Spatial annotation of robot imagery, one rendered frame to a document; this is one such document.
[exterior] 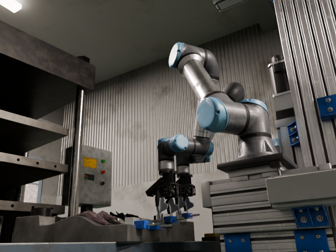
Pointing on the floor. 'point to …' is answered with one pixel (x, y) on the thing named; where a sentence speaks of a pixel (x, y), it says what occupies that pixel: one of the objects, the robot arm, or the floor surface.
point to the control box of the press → (90, 178)
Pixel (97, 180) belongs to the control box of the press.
